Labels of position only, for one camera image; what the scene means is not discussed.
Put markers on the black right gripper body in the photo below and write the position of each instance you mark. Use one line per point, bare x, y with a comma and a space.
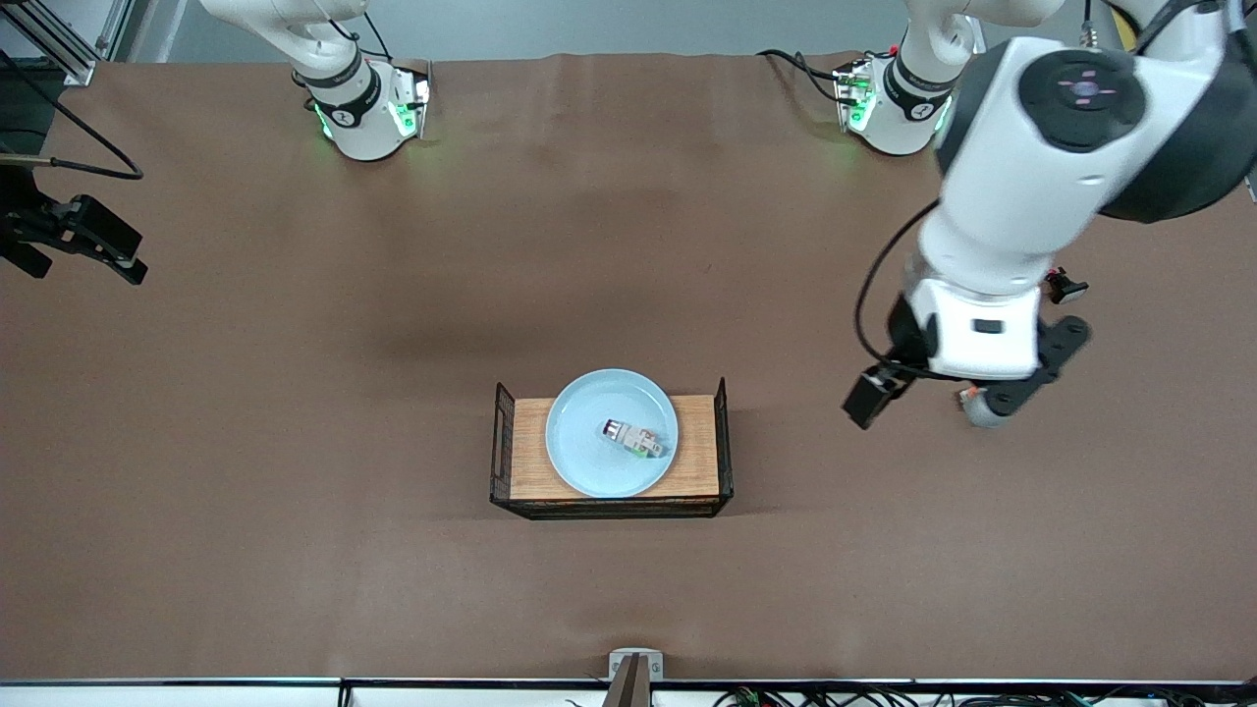
29, 228

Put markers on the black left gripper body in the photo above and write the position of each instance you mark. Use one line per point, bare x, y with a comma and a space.
901, 340

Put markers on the light blue ceramic plate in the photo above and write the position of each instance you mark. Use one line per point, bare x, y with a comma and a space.
589, 442

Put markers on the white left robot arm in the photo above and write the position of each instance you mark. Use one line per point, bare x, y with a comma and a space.
1021, 167

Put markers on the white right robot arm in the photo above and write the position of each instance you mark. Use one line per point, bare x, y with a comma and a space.
363, 118

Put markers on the black square white-top switch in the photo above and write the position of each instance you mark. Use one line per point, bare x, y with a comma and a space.
1065, 287

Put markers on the aluminium corner bracket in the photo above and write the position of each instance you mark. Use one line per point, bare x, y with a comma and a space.
636, 660

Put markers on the aluminium camera post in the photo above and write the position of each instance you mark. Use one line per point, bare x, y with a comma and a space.
628, 687

